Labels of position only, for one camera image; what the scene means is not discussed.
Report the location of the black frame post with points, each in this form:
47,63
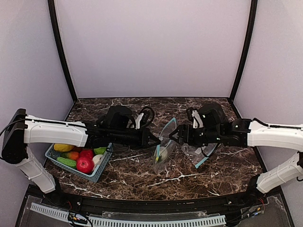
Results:
60,50
245,49

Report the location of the green toy cucumber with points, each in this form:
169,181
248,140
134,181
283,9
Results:
68,162

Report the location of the white slotted cable duct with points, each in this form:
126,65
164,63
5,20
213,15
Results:
118,219

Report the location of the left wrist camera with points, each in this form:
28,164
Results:
145,117

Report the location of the left black frame post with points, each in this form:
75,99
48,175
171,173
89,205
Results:
60,50

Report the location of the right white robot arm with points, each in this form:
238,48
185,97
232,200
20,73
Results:
210,125

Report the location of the black front frame rail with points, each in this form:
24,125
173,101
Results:
225,204

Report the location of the large red toy apple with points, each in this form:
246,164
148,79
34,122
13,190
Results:
85,165

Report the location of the light blue plastic basket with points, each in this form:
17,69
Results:
52,155

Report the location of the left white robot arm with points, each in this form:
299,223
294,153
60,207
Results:
117,126

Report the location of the small clear zip bag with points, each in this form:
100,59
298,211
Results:
199,155

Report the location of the yellow toy potato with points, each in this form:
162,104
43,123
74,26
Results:
63,147

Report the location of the orange toy carrot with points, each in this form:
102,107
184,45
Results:
73,155

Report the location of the right black frame post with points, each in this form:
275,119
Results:
245,49

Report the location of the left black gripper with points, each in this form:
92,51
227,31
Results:
145,138

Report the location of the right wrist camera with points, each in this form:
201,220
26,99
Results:
194,117

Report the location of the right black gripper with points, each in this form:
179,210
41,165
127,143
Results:
183,135

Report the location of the large clear zip bag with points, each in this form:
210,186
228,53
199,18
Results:
166,142

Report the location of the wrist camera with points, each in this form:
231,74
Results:
194,117
145,117

